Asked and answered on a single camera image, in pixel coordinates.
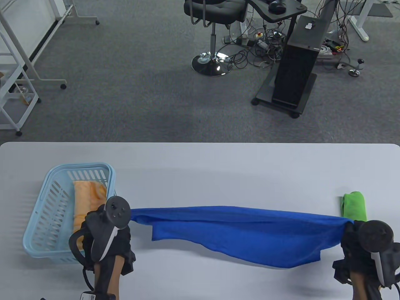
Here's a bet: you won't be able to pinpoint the small metal stand black knob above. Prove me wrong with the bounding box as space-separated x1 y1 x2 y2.
336 58 365 78

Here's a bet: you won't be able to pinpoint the tangled coloured wires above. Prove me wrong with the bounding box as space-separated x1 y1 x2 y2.
308 0 355 55

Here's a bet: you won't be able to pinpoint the black glove cable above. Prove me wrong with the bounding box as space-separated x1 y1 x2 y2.
69 230 95 291

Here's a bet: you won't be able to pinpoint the white whiteboard stand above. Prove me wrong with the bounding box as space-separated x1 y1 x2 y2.
0 0 100 90

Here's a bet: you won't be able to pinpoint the person's right hand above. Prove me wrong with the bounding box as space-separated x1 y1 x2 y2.
340 221 400 286

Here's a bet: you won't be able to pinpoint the dark floor mat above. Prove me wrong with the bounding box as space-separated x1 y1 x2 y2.
366 1 393 18

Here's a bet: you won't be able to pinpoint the black desk column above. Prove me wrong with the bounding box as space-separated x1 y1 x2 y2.
314 0 338 35

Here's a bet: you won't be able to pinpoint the person's left forearm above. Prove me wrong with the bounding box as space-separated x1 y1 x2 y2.
94 255 125 297

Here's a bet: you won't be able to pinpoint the black computer tower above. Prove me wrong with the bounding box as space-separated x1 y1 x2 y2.
272 15 329 110

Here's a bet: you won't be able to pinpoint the black round controller white handle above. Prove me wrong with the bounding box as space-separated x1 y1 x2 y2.
90 196 131 262
358 220 395 286

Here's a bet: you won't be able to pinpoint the light blue plastic basket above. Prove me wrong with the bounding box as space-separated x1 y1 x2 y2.
22 162 118 263

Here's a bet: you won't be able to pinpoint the white desk leg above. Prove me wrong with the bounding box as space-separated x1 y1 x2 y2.
347 0 375 42

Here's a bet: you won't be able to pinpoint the person's right forearm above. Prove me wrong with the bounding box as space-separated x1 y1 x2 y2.
350 272 380 300

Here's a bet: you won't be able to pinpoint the tangled black floor cables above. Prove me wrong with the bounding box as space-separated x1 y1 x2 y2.
222 19 286 70

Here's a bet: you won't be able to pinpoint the white power strip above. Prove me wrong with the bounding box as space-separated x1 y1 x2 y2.
222 35 250 47

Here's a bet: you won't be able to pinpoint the blue towel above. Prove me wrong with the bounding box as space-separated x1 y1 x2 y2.
130 206 354 269

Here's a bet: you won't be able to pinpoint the white wheeled rack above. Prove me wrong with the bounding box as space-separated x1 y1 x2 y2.
0 30 42 136

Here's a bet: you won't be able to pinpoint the black labelled sensor box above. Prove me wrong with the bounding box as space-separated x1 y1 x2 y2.
81 291 118 300

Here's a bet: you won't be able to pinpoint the black rolling desk stand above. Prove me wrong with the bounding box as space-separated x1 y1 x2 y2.
247 0 318 118

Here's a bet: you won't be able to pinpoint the green rectangular towel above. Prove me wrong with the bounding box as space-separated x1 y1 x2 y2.
341 191 368 222

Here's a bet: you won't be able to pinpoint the black office chair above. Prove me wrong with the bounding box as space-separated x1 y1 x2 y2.
184 0 248 77

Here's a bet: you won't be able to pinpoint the orange towel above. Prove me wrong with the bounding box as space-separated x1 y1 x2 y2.
73 180 108 250

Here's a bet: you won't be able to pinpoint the person's left hand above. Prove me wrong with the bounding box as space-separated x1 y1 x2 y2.
82 210 137 276

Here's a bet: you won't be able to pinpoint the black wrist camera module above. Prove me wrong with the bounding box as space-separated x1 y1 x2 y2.
332 259 353 285

